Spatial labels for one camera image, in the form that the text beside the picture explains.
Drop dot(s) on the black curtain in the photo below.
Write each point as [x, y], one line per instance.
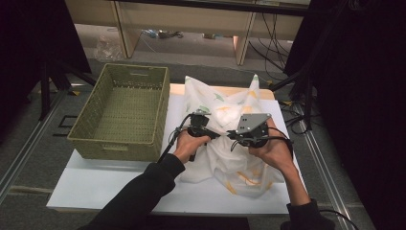
[28, 41]
[367, 96]

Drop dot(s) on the wooden shelf unit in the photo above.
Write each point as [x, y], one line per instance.
[178, 19]

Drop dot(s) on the blue and black floor clutter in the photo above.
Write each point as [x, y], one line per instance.
[162, 34]

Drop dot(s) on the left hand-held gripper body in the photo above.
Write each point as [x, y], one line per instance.
[199, 123]

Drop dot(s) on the metal floor rail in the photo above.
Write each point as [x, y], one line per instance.
[28, 143]
[325, 172]

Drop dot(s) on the black tripod stand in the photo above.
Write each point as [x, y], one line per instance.
[308, 102]
[44, 92]

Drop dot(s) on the clear plastic bag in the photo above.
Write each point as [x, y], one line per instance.
[107, 48]

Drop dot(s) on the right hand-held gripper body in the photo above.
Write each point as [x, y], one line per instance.
[253, 127]

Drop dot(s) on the person's left hand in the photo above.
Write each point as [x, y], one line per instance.
[188, 145]

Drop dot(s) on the leaf print mesh laundry bag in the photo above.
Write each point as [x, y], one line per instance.
[236, 169]

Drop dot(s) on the person's right hand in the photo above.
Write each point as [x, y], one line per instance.
[274, 151]

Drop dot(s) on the green woven basket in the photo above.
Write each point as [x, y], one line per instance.
[127, 115]

